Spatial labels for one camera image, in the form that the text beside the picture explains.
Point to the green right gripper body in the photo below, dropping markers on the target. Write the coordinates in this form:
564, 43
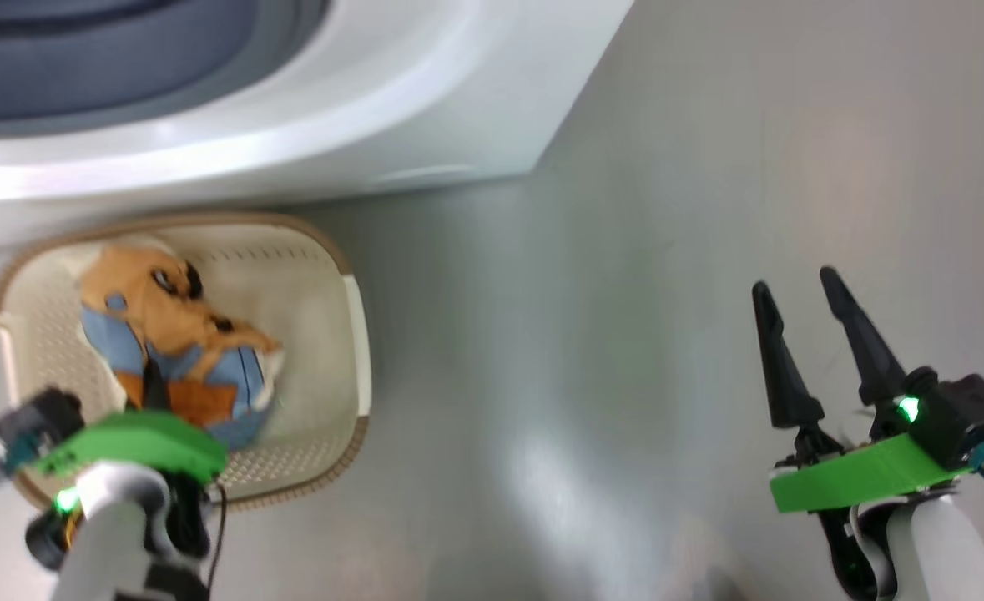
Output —
859, 477

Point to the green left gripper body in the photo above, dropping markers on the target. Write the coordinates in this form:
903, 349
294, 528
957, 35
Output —
141, 438

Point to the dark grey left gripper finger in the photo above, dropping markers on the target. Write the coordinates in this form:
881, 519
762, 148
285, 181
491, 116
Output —
156, 388

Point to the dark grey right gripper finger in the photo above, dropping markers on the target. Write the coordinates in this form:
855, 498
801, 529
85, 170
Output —
784, 376
871, 351

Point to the blue garment with orange bears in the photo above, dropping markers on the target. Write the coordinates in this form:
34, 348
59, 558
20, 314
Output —
166, 325

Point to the cream perforated laundry basket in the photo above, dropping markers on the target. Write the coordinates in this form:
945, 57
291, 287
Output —
308, 334

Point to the grey rubber door gasket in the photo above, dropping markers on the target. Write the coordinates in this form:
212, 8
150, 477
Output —
124, 67

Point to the white washing machine body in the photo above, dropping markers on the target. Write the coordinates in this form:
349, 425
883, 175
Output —
416, 108

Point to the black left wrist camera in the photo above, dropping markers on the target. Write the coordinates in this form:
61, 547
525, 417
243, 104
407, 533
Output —
37, 417

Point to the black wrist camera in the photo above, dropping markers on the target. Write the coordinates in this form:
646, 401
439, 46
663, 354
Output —
37, 417
971, 417

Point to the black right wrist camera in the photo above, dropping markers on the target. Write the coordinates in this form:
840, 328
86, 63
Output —
971, 417

